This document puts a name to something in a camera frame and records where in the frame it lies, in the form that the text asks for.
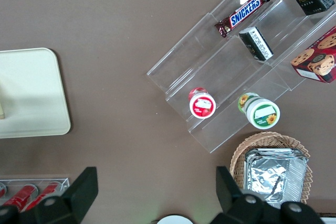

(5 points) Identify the red chocolate cookie box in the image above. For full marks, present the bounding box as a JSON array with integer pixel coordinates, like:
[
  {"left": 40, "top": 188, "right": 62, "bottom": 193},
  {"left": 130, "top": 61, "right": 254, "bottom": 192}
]
[{"left": 290, "top": 26, "right": 336, "bottom": 84}]

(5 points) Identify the clear acrylic stepped display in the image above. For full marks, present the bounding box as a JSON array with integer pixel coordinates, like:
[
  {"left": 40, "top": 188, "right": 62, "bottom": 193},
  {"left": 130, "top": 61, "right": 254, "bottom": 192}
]
[{"left": 146, "top": 0, "right": 336, "bottom": 154}]

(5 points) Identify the Snickers chocolate bar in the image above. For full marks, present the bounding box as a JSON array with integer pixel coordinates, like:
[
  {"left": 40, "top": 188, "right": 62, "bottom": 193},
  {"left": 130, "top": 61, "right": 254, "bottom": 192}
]
[{"left": 214, "top": 0, "right": 271, "bottom": 39}]

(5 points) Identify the green lid yogurt cup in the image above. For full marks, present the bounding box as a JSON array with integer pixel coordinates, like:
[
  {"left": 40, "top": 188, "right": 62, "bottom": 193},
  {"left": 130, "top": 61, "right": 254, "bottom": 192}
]
[{"left": 237, "top": 92, "right": 281, "bottom": 130}]

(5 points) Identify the clear acrylic bottle rack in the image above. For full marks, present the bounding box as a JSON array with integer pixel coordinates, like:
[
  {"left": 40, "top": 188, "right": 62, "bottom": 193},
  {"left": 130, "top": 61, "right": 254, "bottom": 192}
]
[{"left": 0, "top": 176, "right": 71, "bottom": 210}]

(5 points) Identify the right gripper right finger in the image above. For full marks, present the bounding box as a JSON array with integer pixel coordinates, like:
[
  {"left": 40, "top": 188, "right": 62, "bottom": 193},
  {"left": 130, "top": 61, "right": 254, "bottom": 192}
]
[{"left": 213, "top": 166, "right": 279, "bottom": 224}]

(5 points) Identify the aluminium foil container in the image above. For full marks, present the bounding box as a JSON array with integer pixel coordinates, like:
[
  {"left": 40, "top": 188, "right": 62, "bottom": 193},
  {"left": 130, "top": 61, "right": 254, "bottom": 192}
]
[{"left": 244, "top": 148, "right": 309, "bottom": 209}]

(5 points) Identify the cream plastic tray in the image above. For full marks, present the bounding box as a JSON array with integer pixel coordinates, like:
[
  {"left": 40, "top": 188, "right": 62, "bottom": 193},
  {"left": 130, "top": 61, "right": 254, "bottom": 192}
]
[{"left": 0, "top": 47, "right": 72, "bottom": 140}]

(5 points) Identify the light tan wicker basket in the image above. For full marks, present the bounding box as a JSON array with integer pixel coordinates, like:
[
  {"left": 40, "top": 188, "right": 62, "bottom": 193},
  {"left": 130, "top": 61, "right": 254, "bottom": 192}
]
[{"left": 229, "top": 131, "right": 314, "bottom": 207}]

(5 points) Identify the red lid yogurt cup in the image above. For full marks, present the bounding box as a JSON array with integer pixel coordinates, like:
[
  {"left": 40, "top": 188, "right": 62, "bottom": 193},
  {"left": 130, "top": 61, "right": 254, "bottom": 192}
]
[{"left": 188, "top": 87, "right": 217, "bottom": 120}]

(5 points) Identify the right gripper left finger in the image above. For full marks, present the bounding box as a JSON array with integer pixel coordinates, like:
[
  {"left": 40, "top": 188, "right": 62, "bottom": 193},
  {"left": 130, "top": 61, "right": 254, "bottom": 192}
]
[{"left": 18, "top": 166, "right": 99, "bottom": 224}]

